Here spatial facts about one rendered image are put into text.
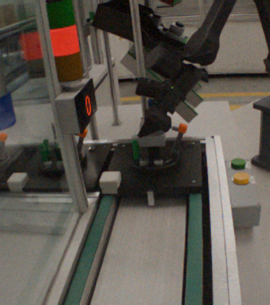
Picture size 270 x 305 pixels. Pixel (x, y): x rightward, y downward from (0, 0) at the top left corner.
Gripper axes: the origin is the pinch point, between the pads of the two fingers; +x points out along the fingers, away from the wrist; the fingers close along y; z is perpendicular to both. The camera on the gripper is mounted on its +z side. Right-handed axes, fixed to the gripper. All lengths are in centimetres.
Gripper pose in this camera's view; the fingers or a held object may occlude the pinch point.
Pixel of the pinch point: (148, 122)
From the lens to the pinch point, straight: 90.0
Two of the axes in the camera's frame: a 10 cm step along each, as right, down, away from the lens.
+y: -1.3, 4.6, -8.8
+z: -8.1, -5.6, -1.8
